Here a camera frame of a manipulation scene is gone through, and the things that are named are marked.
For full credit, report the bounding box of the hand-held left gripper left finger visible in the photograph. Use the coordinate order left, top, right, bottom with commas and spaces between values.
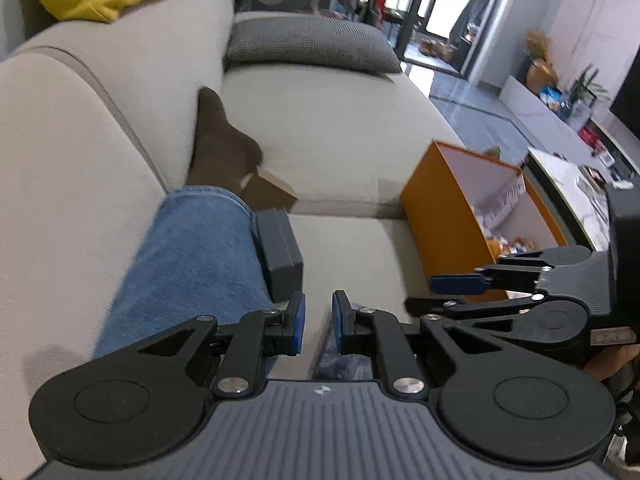
137, 290, 307, 401

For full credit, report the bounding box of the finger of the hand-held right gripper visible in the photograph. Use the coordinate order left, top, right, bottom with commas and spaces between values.
405, 292, 551, 333
429, 244, 593, 297

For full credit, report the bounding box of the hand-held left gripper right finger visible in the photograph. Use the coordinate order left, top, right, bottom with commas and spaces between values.
331, 290, 506, 401

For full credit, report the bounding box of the orange storage box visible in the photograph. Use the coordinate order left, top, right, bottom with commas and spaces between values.
400, 140, 571, 303

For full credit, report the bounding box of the person's right hand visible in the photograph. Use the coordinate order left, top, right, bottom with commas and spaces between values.
582, 344, 640, 386

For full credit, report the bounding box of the dark grey box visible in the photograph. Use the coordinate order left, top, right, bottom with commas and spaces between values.
255, 208, 305, 303

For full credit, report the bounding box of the person's left leg in jeans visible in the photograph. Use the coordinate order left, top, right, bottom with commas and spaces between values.
92, 185, 281, 376

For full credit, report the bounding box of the tan cardboard box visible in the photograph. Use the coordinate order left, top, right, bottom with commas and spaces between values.
242, 166, 299, 211

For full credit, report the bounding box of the marble coffee table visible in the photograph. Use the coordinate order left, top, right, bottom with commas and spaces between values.
526, 146, 615, 256

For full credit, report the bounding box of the white low cabinet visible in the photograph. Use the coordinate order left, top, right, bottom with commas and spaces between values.
500, 75, 640, 177

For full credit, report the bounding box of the brown sock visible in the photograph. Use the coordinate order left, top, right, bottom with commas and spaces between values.
186, 86, 264, 193

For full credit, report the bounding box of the beige sofa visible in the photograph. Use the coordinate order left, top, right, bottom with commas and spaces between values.
0, 0, 468, 480

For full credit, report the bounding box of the green potted plant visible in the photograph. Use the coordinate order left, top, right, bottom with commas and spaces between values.
566, 64, 609, 132

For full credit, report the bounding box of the orange vase with dried plant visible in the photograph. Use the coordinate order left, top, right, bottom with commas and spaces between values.
525, 30, 559, 95

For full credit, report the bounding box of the black television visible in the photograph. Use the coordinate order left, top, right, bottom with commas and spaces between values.
609, 52, 640, 127

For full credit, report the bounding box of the grey cushion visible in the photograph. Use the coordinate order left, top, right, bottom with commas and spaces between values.
225, 12, 403, 75

